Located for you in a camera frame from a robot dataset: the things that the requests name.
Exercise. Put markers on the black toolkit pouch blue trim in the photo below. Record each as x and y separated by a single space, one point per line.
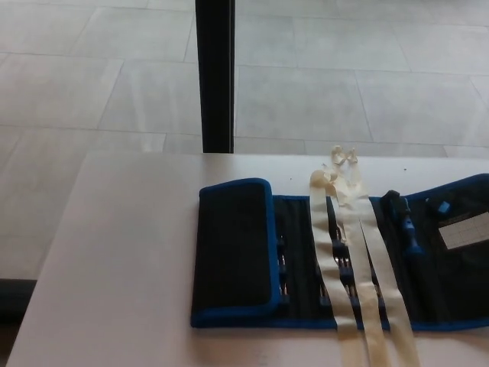
233 244

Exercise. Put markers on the beige masking tape strip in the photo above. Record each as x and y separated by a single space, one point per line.
364 298
378 237
324 229

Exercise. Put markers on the small blue plastic piece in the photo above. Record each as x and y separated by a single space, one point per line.
444 206

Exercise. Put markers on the white paper label card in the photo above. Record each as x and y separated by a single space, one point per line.
464 233

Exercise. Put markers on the black vertical post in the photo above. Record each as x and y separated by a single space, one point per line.
214 76

